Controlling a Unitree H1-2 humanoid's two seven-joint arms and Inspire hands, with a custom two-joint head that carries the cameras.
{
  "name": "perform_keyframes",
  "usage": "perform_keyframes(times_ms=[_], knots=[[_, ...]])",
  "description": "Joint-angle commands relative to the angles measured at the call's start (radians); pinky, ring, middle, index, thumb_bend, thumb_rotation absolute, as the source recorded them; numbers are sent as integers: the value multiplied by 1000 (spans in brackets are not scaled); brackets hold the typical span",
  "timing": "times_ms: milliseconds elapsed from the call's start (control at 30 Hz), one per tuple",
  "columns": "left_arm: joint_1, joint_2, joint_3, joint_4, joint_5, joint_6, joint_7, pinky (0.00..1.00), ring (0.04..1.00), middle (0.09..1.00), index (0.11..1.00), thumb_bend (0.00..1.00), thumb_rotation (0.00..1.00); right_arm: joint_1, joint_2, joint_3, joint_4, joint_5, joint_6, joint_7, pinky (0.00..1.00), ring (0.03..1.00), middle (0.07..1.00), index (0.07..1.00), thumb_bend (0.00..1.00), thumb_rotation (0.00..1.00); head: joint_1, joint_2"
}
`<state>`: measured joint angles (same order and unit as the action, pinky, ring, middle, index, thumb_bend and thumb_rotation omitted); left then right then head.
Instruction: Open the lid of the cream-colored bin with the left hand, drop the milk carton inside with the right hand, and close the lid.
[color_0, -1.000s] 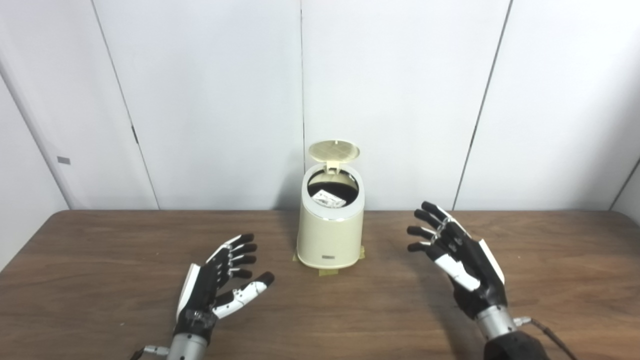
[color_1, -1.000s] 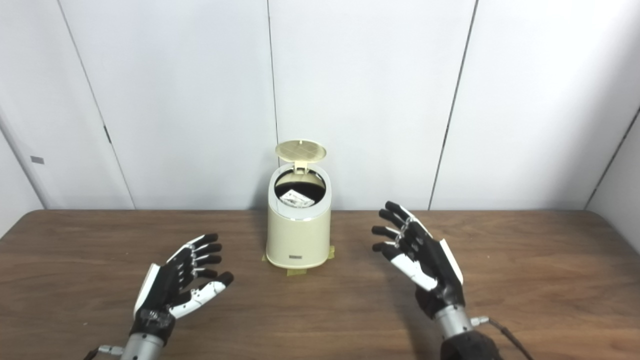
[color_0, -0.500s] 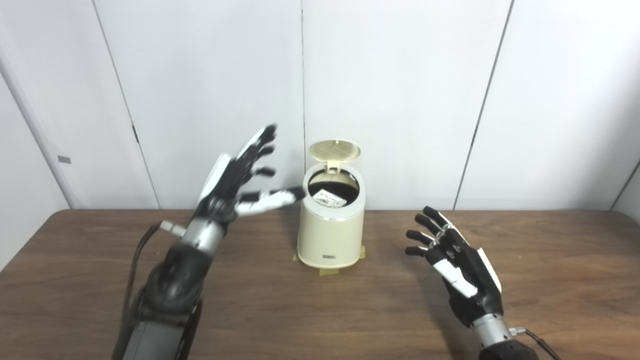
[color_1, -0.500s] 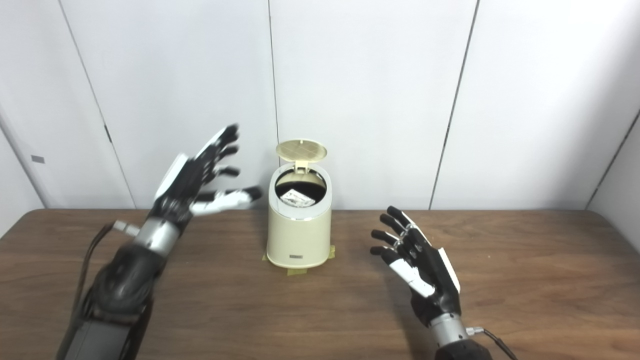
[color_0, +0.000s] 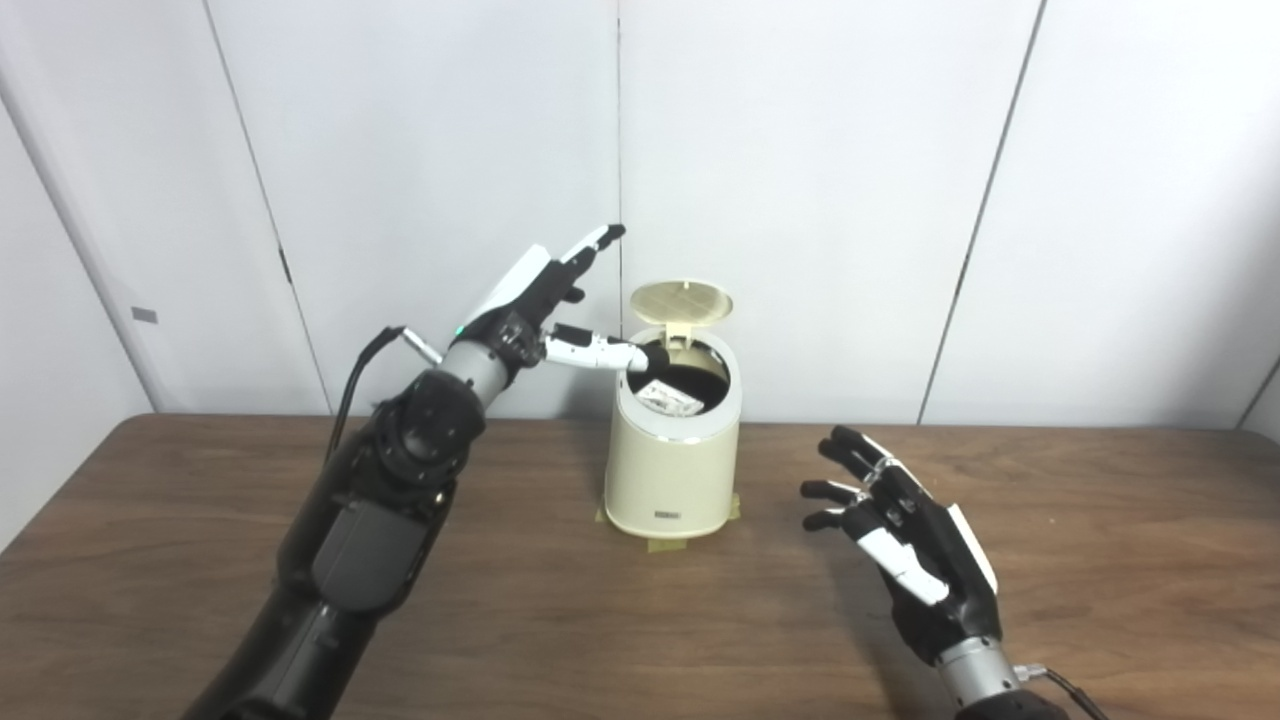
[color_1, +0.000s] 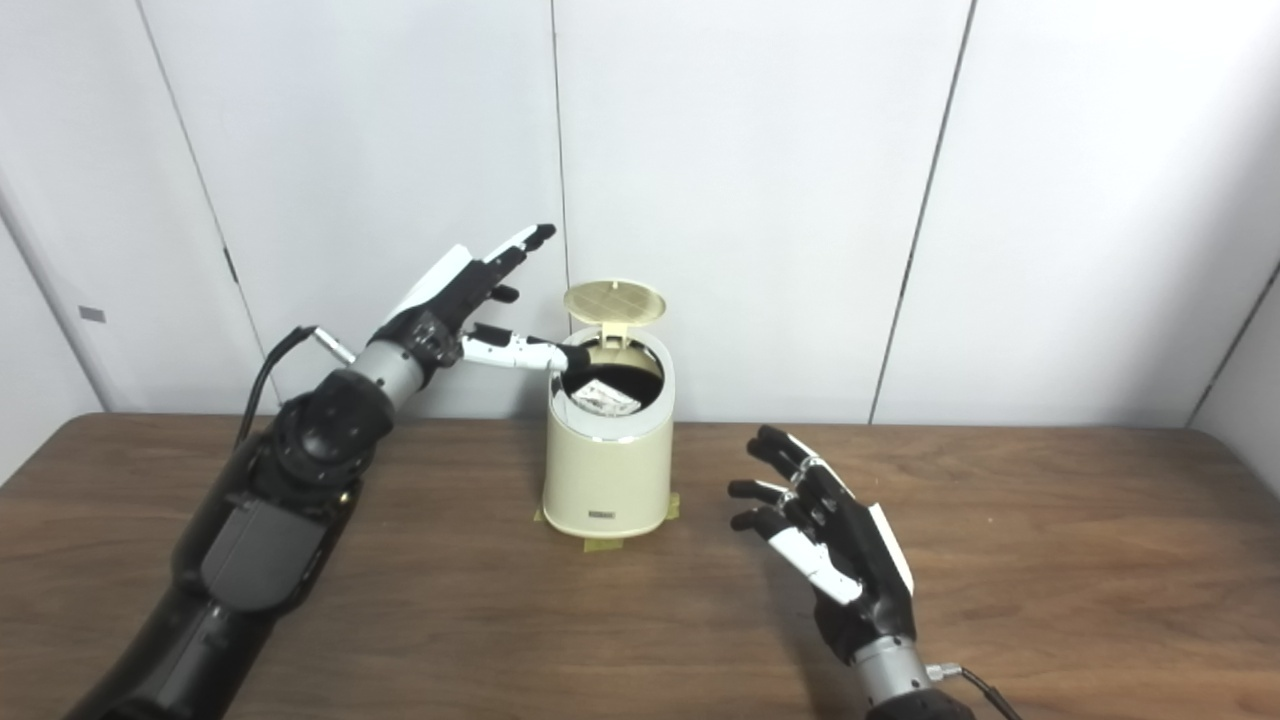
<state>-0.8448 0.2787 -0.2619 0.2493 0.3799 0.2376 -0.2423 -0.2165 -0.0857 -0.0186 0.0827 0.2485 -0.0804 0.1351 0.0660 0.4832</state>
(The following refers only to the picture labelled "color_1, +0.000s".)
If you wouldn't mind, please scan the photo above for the cream-colored bin body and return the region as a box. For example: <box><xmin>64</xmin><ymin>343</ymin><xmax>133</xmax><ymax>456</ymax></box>
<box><xmin>542</xmin><ymin>328</ymin><xmax>676</xmax><ymax>539</ymax></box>

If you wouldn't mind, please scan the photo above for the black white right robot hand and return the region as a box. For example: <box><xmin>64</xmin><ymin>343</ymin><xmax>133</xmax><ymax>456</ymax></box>
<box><xmin>728</xmin><ymin>425</ymin><xmax>917</xmax><ymax>667</ymax></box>

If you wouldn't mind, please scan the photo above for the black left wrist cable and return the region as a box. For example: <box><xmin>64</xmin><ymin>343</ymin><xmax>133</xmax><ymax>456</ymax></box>
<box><xmin>235</xmin><ymin>325</ymin><xmax>356</xmax><ymax>446</ymax></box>

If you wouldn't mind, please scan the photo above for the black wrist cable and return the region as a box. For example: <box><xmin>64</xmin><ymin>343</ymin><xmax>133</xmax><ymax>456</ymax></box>
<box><xmin>925</xmin><ymin>662</ymin><xmax>1021</xmax><ymax>720</ymax></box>
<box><xmin>235</xmin><ymin>325</ymin><xmax>356</xmax><ymax>446</ymax></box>

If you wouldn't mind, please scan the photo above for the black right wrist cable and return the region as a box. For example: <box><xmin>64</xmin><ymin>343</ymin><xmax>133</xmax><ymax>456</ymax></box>
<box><xmin>925</xmin><ymin>662</ymin><xmax>1021</xmax><ymax>720</ymax></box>

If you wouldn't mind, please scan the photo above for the cream round bin lid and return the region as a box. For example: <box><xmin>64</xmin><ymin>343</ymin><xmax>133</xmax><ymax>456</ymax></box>
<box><xmin>563</xmin><ymin>279</ymin><xmax>669</xmax><ymax>348</ymax></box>

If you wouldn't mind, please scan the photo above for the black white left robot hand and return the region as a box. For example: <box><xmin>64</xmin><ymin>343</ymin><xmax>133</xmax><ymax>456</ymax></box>
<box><xmin>375</xmin><ymin>223</ymin><xmax>571</xmax><ymax>377</ymax></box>

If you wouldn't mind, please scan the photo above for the white green milk carton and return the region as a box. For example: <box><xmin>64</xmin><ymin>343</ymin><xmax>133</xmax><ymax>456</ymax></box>
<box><xmin>572</xmin><ymin>378</ymin><xmax>641</xmax><ymax>419</ymax></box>

